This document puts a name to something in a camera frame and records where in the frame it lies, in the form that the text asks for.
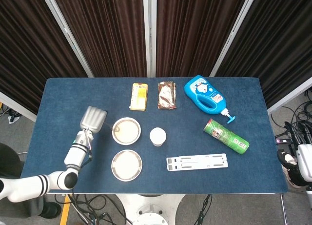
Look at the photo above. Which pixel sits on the white divider frame post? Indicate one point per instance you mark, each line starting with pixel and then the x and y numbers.
pixel 146 39
pixel 67 32
pixel 234 32

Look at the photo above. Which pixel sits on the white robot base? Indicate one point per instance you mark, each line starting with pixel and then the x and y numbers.
pixel 151 210

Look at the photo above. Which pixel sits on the brown pleated curtain panel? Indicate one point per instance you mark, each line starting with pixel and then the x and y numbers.
pixel 280 39
pixel 195 34
pixel 104 34
pixel 24 39

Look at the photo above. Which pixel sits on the blue table cloth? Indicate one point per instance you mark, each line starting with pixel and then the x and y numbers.
pixel 73 95

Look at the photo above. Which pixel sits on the steel plate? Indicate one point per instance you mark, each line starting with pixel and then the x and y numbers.
pixel 126 165

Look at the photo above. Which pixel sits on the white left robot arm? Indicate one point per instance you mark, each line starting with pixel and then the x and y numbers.
pixel 75 156

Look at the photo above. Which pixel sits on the green chips can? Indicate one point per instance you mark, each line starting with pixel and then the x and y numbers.
pixel 226 136

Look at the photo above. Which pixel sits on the blue pump detergent bottle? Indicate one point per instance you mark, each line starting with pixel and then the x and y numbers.
pixel 195 88

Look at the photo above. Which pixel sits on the white folding laptop stand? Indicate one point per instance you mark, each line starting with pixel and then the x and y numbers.
pixel 197 162

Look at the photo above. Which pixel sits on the yellow carton box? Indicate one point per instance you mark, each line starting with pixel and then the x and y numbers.
pixel 139 98

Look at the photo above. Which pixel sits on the white paper cup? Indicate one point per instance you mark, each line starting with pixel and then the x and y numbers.
pixel 158 136

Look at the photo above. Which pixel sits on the clear plastic spoon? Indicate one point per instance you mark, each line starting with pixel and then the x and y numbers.
pixel 116 130

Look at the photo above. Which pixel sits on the black shoe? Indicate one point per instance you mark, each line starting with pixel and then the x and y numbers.
pixel 52 210

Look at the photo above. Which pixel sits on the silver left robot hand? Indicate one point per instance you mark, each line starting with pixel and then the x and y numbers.
pixel 93 118

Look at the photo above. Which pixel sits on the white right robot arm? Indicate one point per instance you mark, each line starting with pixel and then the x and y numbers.
pixel 306 161

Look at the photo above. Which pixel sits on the brown foil snack packet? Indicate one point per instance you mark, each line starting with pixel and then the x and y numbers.
pixel 167 95

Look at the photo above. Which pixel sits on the steel bowl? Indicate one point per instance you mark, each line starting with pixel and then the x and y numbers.
pixel 126 143

